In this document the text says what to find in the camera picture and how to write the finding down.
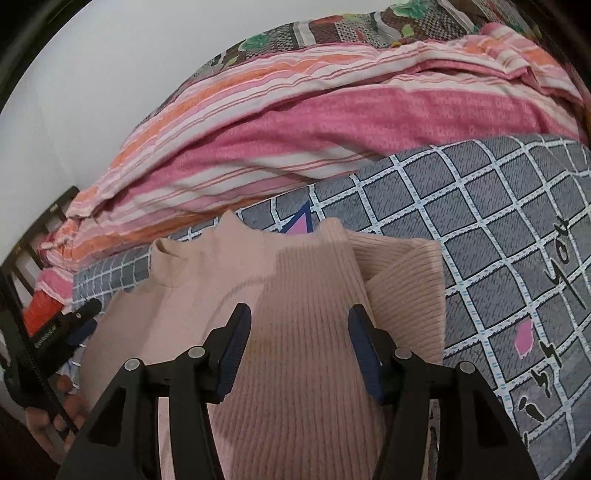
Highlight dark wooden headboard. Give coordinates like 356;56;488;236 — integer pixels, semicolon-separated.
0;185;80;324

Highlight grey checked star blanket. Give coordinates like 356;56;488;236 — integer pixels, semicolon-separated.
71;134;591;480

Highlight pink striped pillow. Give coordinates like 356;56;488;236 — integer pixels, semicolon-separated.
34;268;77;305

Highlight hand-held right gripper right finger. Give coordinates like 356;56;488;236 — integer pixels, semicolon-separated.
347;304;539;480

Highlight person's left hand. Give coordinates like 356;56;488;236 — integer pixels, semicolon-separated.
25;376;90;462

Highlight pink striped quilt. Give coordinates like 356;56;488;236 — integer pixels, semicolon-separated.
39;23;585;273

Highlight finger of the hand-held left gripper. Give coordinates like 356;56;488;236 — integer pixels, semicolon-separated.
69;298;103;321
65;318;99;349

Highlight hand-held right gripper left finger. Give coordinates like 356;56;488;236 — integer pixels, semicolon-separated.
55;302;252;480

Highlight pink ribbed sweater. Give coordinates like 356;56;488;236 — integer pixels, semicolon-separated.
78;215;446;480

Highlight floral patchwork quilt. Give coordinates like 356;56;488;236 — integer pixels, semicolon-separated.
185;0;527;88

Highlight red pillow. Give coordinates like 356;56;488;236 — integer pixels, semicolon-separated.
22;291;63;335

